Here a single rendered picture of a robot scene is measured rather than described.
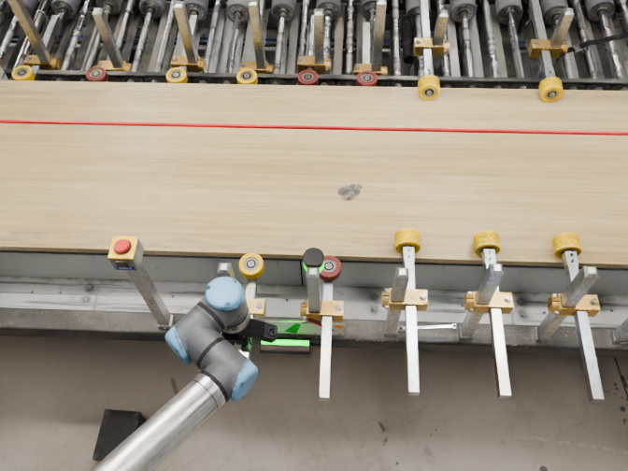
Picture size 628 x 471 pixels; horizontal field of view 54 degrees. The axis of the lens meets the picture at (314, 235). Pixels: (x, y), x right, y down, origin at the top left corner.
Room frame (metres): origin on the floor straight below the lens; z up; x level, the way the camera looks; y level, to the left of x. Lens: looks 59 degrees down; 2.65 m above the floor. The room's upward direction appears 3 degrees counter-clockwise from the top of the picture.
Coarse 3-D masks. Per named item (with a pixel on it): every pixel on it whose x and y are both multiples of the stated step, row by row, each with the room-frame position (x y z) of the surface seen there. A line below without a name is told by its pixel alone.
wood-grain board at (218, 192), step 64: (0, 128) 1.58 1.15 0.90; (64, 128) 1.57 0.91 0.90; (128, 128) 1.55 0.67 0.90; (192, 128) 1.54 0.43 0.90; (256, 128) 1.52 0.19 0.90; (512, 128) 1.47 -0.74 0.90; (576, 128) 1.45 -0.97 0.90; (0, 192) 1.29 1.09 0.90; (64, 192) 1.28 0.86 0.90; (128, 192) 1.26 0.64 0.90; (192, 192) 1.25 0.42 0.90; (256, 192) 1.24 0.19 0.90; (320, 192) 1.23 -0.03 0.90; (384, 192) 1.21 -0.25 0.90; (448, 192) 1.20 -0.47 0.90; (512, 192) 1.19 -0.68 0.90; (576, 192) 1.18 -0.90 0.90; (384, 256) 0.96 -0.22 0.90; (448, 256) 0.95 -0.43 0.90; (512, 256) 0.94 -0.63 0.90
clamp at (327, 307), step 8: (304, 304) 0.82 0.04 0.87; (328, 304) 0.82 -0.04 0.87; (336, 304) 0.81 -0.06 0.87; (304, 312) 0.79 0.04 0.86; (312, 312) 0.79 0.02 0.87; (320, 312) 0.79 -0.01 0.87; (328, 312) 0.79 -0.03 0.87; (336, 312) 0.79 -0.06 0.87; (312, 320) 0.78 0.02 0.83; (320, 320) 0.78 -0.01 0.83; (336, 320) 0.78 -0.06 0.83
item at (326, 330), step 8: (328, 288) 0.88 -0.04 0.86; (328, 296) 0.85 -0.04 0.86; (328, 320) 0.77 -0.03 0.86; (328, 328) 0.74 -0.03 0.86; (328, 336) 0.71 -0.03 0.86; (328, 344) 0.69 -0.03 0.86; (328, 352) 0.66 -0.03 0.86; (328, 360) 0.64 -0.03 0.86; (328, 368) 0.61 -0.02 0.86; (320, 376) 0.59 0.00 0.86; (328, 376) 0.59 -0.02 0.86; (320, 384) 0.56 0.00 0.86; (328, 384) 0.56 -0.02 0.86; (320, 392) 0.54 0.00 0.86; (328, 392) 0.54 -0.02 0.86; (328, 400) 0.52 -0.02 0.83
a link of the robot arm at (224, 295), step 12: (216, 288) 0.66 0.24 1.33; (228, 288) 0.66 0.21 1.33; (240, 288) 0.66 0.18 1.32; (204, 300) 0.64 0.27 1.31; (216, 300) 0.63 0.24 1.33; (228, 300) 0.63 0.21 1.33; (240, 300) 0.63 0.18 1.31; (216, 312) 0.60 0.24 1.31; (228, 312) 0.61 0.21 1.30; (240, 312) 0.62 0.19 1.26; (228, 324) 0.61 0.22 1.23
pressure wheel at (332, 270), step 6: (324, 258) 0.96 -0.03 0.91; (330, 258) 0.96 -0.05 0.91; (336, 258) 0.96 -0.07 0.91; (324, 264) 0.94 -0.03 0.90; (330, 264) 0.93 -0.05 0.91; (336, 264) 0.93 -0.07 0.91; (324, 270) 0.92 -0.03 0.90; (330, 270) 0.92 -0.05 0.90; (336, 270) 0.91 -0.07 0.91; (324, 276) 0.90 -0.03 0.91; (330, 276) 0.90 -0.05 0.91; (336, 276) 0.90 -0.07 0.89
